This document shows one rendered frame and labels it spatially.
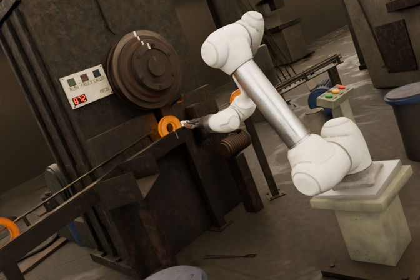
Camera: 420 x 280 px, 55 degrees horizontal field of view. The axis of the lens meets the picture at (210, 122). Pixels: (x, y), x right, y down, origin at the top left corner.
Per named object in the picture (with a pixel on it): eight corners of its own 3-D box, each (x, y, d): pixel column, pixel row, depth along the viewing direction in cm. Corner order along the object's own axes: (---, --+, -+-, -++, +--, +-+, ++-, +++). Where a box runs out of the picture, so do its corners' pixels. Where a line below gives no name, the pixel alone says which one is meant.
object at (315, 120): (325, 190, 257) (300, 115, 248) (335, 181, 265) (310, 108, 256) (342, 190, 248) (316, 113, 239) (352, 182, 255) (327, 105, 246)
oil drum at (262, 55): (237, 125, 540) (214, 62, 524) (264, 109, 576) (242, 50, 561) (270, 120, 494) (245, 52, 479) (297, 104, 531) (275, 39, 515)
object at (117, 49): (127, 121, 234) (94, 44, 226) (186, 94, 263) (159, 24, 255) (132, 120, 229) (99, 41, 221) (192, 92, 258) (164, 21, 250)
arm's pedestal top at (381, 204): (413, 173, 171) (410, 164, 170) (384, 212, 150) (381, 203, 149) (345, 174, 194) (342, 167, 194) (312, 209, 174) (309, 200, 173)
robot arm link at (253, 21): (242, 37, 183) (222, 47, 175) (252, 2, 171) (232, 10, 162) (264, 52, 178) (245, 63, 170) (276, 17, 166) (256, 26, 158)
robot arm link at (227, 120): (212, 135, 214) (228, 125, 222) (232, 136, 202) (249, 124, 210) (205, 117, 211) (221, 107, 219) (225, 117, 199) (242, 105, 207)
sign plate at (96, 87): (72, 109, 224) (59, 79, 220) (112, 93, 240) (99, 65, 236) (74, 109, 222) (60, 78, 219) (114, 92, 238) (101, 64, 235)
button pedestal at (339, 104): (344, 192, 245) (312, 98, 235) (362, 174, 260) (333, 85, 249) (368, 194, 233) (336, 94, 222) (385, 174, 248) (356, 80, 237)
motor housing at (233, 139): (242, 214, 270) (213, 142, 260) (262, 198, 283) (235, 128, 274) (255, 216, 260) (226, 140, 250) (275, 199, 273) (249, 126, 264)
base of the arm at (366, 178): (386, 160, 175) (382, 148, 174) (374, 186, 158) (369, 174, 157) (346, 165, 187) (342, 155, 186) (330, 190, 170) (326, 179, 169)
